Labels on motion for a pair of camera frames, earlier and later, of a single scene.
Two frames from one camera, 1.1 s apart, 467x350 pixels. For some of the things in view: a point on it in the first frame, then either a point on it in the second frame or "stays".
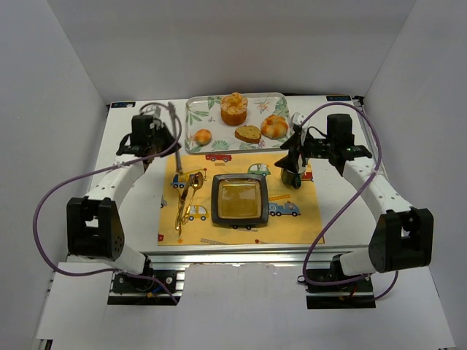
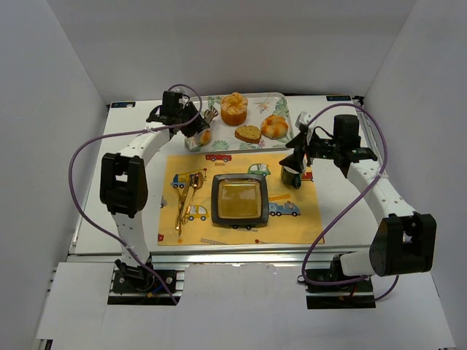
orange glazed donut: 274,127 stays
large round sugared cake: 233,109 stays
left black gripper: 165,137 -> 192,124
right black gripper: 298,144 stays
